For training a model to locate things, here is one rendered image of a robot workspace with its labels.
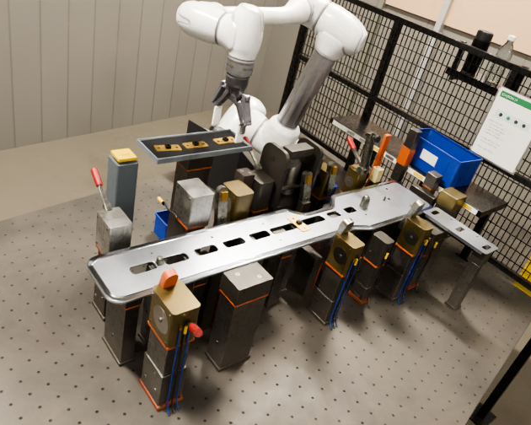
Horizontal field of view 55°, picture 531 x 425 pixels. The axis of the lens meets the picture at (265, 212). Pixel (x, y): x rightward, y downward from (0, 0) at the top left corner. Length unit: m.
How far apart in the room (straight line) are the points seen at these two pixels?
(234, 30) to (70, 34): 2.43
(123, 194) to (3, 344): 0.54
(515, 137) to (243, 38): 1.27
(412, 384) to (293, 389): 0.41
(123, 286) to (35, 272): 0.56
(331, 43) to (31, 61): 2.33
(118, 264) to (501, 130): 1.67
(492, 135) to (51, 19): 2.82
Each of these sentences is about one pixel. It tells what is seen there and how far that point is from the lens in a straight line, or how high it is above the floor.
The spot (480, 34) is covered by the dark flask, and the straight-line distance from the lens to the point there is 2.51.
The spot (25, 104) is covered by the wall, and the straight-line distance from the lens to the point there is 3.96.
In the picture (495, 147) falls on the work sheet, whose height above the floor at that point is 1.21.
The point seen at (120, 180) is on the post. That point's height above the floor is 1.09.
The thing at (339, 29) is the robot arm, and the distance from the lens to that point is 2.08.
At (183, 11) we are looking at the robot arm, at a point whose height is 1.54.
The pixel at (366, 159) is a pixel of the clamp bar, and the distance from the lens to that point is 2.08.
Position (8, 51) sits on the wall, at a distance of 3.78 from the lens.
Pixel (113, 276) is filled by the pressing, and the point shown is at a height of 1.00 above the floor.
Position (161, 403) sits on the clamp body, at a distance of 1.48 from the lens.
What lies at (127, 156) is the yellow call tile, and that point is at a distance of 1.60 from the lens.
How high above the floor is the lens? 1.92
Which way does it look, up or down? 32 degrees down
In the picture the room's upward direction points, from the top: 15 degrees clockwise
